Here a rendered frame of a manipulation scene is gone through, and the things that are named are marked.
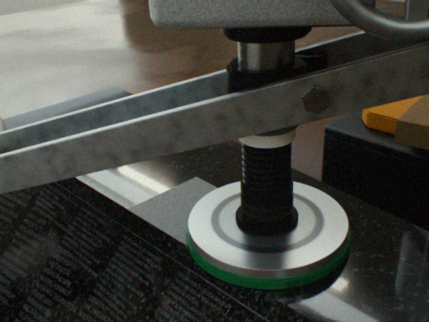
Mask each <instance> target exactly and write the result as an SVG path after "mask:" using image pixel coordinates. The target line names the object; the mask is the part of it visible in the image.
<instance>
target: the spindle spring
mask: <svg viewBox="0 0 429 322"><path fill-rule="evenodd" d="M291 144H292V143H290V144H288V145H285V146H281V147H277V148H273V149H268V148H260V149H256V148H254V147H251V146H247V145H245V144H243V143H241V146H242V147H243V148H242V159H243V161H242V166H243V168H242V170H243V184H244V185H245V186H246V187H247V188H248V189H249V190H252V191H255V192H262V193H270V192H276V191H279V190H282V189H284V188H285V187H286V186H287V185H288V184H289V183H290V181H291V167H292V166H291V162H292V159H291V155H292V152H291V150H292V145H291ZM254 154H255V155H254ZM273 154H274V155H273ZM273 161H274V162H273ZM256 167H258V168H256ZM261 168H268V169H261ZM262 180H268V181H262ZM260 186H261V187H260ZM269 186H270V187H269Z"/></svg>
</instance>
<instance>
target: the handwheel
mask: <svg viewBox="0 0 429 322"><path fill-rule="evenodd" d="M330 3H331V4H332V5H333V6H334V7H335V8H336V9H337V11H338V12H339V13H340V14H341V15H342V16H343V17H344V18H345V19H346V20H348V21H349V22H350V23H351V24H353V25H354V26H356V27H357V28H358V29H360V30H362V31H364V32H366V33H368V34H370V35H373V36H376V37H378V38H382V39H387V40H393V41H398V42H422V41H427V40H429V16H427V15H428V10H429V0H405V4H404V11H403V17H397V16H394V15H390V14H387V13H384V12H381V11H379V10H376V9H375V8H373V7H372V6H370V5H369V4H368V3H367V2H366V1H364V0H330Z"/></svg>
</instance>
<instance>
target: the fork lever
mask: <svg viewBox="0 0 429 322"><path fill-rule="evenodd" d="M295 55H326V56H327V68H325V69H322V70H317V71H315V72H310V73H305V74H302V75H298V76H295V77H291V78H290V79H285V80H281V81H278V82H273V83H270V84H266V85H263V86H258V87H255V88H250V89H246V90H243V91H238V92H235V93H231V94H228V95H227V80H226V69H224V70H220V71H217V72H213V73H209V74H206V75H202V76H198V77H197V78H194V79H190V80H186V81H183V82H178V83H175V84H171V85H168V86H164V87H161V88H157V89H153V90H150V91H145V92H142V93H138V94H136V95H132V96H127V97H124V98H120V99H117V100H113V101H110V102H105V103H101V104H99V105H95V106H94V107H89V108H87V109H82V110H79V111H75V112H71V113H68V114H63V115H61V116H56V117H54V118H50V119H46V120H42V121H38V122H35V123H31V124H28V125H24V126H19V127H17V128H12V129H9V130H5V131H2V132H0V195H1V194H6V193H10V192H14V191H18V190H24V189H27V188H32V187H37V185H42V184H46V183H52V182H55V181H59V180H65V179H68V178H74V177H77V176H82V175H85V174H90V173H96V172H99V171H104V170H107V169H112V168H116V167H121V166H124V165H130V164H135V163H138V162H143V161H147V160H149V159H152V158H158V157H162V156H165V155H171V154H175V153H180V152H183V151H188V150H193V149H196V148H202V147H205V146H210V145H214V144H219V143H222V142H227V141H233V140H236V139H241V138H244V137H249V136H253V135H258V134H263V133H266V132H268V131H272V130H277V129H280V128H286V127H291V126H294V125H299V124H303V123H307V122H311V121H317V120H320V119H325V118H330V117H333V116H339V115H342V114H347V113H350V112H356V111H360V110H364V109H369V108H372V107H375V106H378V105H383V104H389V103H392V102H397V101H400V100H405V99H409V98H414V97H417V96H423V95H428V94H429V40H427V41H422V42H398V41H393V40H387V39H382V38H378V37H376V36H373V35H370V34H368V33H366V32H364V31H360V32H357V33H353V34H348V35H346V36H342V37H339V38H334V39H331V40H327V41H324V42H320V43H316V44H313V45H309V46H306V47H301V48H298V49H295Z"/></svg>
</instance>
